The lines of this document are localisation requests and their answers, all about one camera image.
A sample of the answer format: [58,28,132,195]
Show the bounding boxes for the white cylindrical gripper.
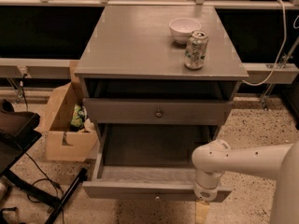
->
[194,170,223,224]

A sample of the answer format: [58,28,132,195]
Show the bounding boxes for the grey drawer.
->
[81,123,233,203]
[83,98,233,125]

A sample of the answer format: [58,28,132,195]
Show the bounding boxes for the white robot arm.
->
[192,139,299,224]

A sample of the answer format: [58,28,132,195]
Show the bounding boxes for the grey drawer cabinet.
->
[74,5,249,142]

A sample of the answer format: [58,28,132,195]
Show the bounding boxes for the grey top drawer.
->
[83,98,233,125]

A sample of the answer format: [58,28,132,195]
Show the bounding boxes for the open cardboard box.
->
[37,61,99,161]

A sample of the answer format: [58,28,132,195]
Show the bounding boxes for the green snack bag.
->
[70,105,87,130]

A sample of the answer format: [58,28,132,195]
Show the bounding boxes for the green and white soda can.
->
[184,30,208,70]

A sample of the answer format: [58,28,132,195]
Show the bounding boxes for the white ceramic bowl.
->
[169,18,202,44]

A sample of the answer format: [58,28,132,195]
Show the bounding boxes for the black stand with legs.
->
[0,99,87,224]

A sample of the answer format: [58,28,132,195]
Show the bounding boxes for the black floor cable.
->
[18,73,65,224]

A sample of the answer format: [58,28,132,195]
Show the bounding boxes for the white cable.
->
[241,0,288,87]

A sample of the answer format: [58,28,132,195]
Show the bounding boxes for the metal railing frame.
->
[1,0,298,82]

